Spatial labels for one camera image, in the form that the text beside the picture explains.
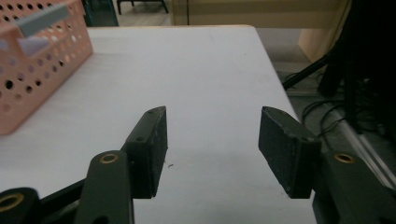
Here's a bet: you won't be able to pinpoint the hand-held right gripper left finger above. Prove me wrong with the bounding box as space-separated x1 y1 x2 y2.
120 105 169 200

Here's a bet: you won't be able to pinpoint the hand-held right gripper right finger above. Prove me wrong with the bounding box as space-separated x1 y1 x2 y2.
258 105 322 200

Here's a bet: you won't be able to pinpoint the black tripod leg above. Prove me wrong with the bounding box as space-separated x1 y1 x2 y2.
281 53 332 91

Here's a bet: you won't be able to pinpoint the pink perforated plastic basket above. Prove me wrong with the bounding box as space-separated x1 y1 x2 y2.
0 0 94 136

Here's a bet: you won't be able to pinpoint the beige wooden cabinet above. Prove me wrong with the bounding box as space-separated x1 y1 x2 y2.
170 0 352 63

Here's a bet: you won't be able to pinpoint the teal bin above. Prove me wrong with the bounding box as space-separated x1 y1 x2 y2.
81 0 120 28

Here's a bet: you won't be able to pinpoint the black stand legs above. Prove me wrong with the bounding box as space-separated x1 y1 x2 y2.
116 0 171 16

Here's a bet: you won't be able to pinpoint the lavender flat piece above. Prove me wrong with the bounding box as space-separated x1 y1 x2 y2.
16 35 52 59

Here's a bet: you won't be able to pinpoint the grey flat bar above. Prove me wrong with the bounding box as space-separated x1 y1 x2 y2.
14 4 70 39

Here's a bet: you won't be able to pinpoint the black cable bundle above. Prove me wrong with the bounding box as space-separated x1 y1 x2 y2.
300 71 387 147

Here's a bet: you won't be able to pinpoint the silver metal rail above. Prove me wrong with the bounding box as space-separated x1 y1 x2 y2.
330 108 396 191

